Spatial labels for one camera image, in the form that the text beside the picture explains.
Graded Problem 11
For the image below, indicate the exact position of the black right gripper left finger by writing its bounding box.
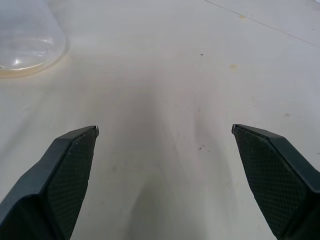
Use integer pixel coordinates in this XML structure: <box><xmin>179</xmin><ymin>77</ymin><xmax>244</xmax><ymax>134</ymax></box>
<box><xmin>0</xmin><ymin>125</ymin><xmax>100</xmax><ymax>240</ymax></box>

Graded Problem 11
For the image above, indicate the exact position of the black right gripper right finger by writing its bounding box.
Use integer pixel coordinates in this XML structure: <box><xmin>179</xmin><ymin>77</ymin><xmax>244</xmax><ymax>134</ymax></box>
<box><xmin>231</xmin><ymin>123</ymin><xmax>320</xmax><ymax>240</ymax></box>

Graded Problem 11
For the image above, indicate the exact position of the clear plastic container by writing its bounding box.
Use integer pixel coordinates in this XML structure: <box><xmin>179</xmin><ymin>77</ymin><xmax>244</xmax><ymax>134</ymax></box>
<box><xmin>0</xmin><ymin>0</ymin><xmax>69</xmax><ymax>79</ymax></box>

